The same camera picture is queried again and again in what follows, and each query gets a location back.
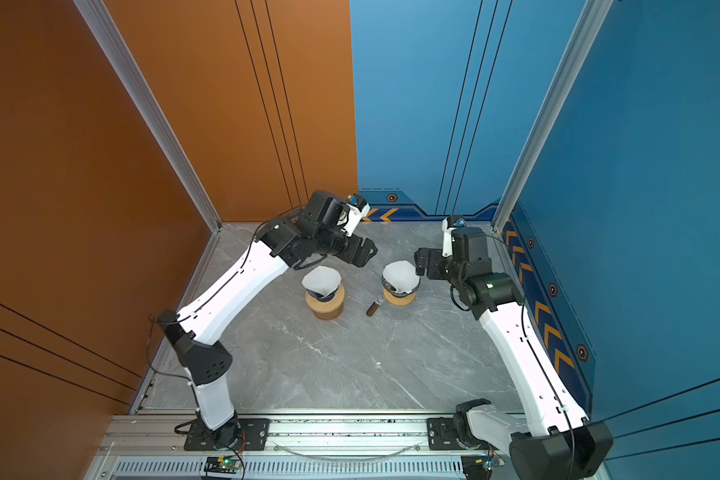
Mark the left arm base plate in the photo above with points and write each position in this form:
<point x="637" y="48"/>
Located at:
<point x="238" y="434"/>

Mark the circuit board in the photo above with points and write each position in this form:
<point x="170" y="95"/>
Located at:
<point x="480" y="467"/>
<point x="223" y="467"/>

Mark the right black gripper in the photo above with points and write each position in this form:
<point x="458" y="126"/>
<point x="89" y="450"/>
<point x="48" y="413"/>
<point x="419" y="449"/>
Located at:
<point x="437" y="261"/>

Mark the left circuit board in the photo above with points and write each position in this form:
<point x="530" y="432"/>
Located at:
<point x="223" y="467"/>

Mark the right circuit board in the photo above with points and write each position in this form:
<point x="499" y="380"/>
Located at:
<point x="480" y="467"/>

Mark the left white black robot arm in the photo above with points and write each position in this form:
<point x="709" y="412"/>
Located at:
<point x="195" y="330"/>

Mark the left aluminium corner post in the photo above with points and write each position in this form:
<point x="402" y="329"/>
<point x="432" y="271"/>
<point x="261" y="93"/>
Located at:
<point x="103" y="27"/>

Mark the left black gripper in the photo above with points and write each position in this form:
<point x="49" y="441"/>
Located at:
<point x="361" y="254"/>

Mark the grey glass dripper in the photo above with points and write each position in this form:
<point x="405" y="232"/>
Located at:
<point x="409" y="288"/>

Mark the aluminium corner post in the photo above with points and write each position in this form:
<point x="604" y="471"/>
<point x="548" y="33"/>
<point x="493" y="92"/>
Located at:
<point x="103" y="27"/>
<point x="584" y="34"/>

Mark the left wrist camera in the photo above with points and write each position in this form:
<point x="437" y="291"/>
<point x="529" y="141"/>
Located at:
<point x="357" y="208"/>

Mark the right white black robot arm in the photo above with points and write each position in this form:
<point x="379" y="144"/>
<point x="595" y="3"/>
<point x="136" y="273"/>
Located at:
<point x="556" y="439"/>

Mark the aluminium front rail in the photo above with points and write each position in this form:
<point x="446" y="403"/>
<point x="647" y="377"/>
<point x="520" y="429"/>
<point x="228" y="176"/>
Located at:
<point x="381" y="445"/>

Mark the white paper coffee filter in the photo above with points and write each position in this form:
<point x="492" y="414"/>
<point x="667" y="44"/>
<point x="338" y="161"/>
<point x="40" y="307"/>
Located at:
<point x="322" y="283"/>

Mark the right aluminium corner post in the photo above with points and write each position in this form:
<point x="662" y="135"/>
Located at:
<point x="584" y="34"/>

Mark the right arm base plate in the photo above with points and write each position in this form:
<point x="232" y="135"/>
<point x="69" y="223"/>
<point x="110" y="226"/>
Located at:
<point x="442" y="435"/>

